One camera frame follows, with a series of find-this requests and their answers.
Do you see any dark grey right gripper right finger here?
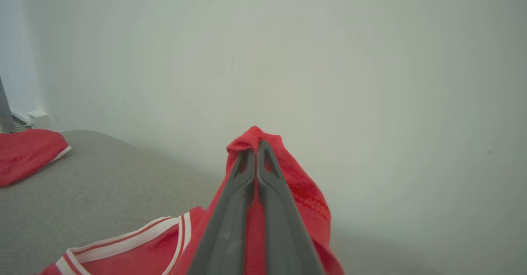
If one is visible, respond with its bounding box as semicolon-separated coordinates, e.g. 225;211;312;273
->
257;140;326;275

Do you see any grey fabric sofa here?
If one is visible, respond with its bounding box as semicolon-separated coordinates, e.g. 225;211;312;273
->
0;130;453;275

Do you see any grey metal bar with caster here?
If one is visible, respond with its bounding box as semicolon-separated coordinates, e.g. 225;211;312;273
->
0;77;18;134

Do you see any red Bulls 23 jersey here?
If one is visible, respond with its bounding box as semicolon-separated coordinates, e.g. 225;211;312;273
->
39;126;345;275

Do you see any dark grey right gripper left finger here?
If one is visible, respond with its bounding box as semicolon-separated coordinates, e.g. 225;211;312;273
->
187;149;256;275

